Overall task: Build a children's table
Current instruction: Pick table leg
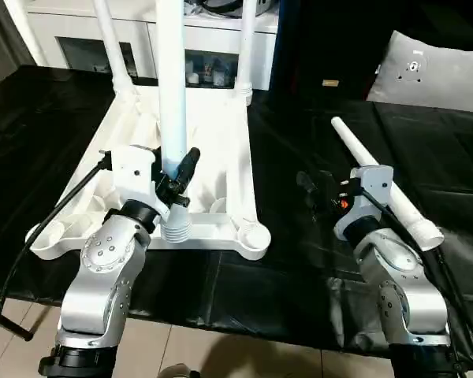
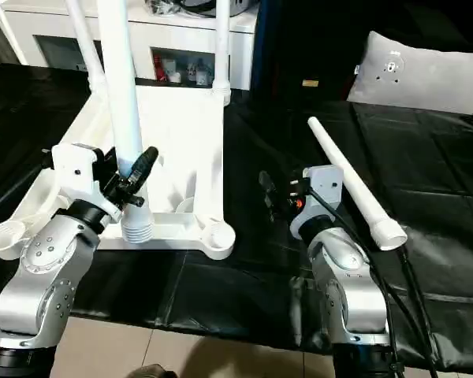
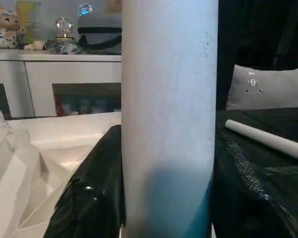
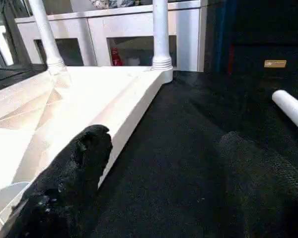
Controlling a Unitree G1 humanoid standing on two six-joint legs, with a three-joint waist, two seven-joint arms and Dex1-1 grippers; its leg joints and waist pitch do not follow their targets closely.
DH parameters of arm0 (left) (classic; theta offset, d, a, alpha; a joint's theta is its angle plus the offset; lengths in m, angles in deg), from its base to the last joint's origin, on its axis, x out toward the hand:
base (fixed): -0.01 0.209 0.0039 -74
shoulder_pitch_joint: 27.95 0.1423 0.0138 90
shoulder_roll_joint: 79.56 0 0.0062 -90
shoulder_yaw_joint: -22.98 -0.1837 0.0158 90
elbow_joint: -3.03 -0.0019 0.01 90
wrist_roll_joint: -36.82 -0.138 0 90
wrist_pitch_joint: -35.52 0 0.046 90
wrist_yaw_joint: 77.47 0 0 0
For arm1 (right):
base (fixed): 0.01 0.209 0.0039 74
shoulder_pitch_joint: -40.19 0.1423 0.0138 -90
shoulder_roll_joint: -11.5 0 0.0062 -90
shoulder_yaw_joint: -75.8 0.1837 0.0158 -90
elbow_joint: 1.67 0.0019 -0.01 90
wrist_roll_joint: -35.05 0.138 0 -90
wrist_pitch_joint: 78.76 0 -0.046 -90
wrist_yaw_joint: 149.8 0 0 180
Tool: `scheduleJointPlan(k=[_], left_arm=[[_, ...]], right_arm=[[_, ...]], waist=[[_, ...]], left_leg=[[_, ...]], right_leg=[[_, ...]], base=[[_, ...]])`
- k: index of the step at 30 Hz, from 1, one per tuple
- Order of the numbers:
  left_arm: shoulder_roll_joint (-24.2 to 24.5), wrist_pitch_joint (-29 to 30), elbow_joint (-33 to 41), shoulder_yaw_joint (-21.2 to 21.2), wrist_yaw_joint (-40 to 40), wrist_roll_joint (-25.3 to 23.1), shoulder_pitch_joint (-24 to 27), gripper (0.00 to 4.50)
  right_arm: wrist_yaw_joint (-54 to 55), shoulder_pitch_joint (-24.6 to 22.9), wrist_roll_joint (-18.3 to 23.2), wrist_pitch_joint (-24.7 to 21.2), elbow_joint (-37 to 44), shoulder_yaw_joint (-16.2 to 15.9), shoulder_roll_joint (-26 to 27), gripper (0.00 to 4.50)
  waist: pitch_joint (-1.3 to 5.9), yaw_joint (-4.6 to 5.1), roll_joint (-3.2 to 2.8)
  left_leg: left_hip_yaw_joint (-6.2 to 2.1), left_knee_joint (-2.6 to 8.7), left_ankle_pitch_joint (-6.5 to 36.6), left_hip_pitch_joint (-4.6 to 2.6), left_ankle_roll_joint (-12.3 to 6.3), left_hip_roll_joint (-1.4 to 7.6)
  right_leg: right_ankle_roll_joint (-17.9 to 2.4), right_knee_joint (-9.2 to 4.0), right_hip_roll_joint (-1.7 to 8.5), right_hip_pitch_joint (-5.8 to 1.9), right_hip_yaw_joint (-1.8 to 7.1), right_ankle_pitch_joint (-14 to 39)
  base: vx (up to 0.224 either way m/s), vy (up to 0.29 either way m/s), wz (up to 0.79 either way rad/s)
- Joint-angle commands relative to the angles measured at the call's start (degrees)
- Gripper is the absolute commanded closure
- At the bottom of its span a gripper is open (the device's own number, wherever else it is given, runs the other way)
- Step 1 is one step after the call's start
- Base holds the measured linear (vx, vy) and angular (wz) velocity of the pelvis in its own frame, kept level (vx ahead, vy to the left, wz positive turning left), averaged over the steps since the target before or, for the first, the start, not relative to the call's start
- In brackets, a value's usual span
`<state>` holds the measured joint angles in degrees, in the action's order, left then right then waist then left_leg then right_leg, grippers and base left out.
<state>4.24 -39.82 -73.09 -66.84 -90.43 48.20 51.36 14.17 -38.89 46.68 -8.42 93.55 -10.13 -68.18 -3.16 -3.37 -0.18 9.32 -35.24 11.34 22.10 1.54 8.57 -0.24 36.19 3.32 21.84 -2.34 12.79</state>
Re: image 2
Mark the white plastic table top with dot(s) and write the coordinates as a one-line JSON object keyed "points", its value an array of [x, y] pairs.
{"points": [[189, 150]]}

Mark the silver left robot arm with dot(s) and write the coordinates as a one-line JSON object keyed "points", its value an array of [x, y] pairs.
{"points": [[47, 276]]}

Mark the white glass-door cabinet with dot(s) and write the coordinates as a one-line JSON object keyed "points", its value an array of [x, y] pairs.
{"points": [[181, 35]]}

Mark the black cabinet with gold label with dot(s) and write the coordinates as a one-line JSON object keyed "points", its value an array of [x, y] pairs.
{"points": [[299, 39]]}

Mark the dark round appliance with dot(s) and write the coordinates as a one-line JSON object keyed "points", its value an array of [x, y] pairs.
{"points": [[197, 6]]}

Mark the grey cushion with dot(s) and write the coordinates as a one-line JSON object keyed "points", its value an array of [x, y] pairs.
{"points": [[418, 75]]}

